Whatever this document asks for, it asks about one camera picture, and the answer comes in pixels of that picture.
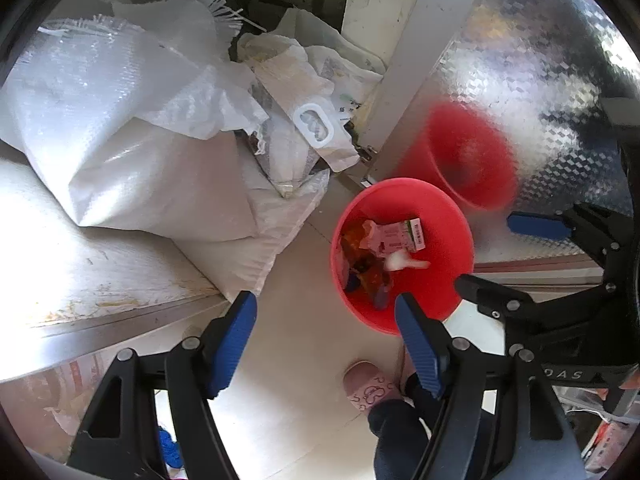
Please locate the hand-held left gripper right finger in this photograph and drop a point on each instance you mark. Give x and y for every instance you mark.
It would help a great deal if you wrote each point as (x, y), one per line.
(420, 350)

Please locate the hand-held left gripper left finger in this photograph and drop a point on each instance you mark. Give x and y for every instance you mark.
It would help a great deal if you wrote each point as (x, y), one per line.
(230, 345)

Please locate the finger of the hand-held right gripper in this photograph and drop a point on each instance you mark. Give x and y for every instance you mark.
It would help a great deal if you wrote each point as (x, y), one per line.
(535, 224)
(500, 300)

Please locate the red plastic bin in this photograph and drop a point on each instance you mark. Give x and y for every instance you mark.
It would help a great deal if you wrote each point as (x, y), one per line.
(440, 240)

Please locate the white tissue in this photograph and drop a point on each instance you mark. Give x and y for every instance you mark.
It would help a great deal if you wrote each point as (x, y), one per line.
(405, 262)

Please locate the pink slipper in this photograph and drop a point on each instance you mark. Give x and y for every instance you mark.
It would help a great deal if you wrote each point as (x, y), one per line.
(370, 385)

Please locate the orange wrapper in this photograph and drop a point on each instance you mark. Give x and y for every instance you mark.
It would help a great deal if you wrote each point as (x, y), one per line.
(370, 277)

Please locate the person's leg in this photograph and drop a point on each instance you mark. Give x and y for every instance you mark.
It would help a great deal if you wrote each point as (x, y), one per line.
(395, 440)

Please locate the flat white woven sack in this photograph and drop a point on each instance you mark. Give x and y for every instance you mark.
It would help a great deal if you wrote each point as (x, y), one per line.
(260, 240)

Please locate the pink and white carton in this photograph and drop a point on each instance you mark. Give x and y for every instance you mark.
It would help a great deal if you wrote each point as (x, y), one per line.
(395, 235)

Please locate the blue cloth scrap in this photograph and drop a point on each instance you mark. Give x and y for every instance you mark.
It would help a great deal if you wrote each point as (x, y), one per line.
(171, 447)

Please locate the foil covered cabinet door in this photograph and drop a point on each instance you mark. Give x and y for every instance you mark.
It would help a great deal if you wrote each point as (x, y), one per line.
(525, 60)

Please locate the large white woven sack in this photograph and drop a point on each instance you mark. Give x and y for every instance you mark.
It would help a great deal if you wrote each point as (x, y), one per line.
(125, 135)

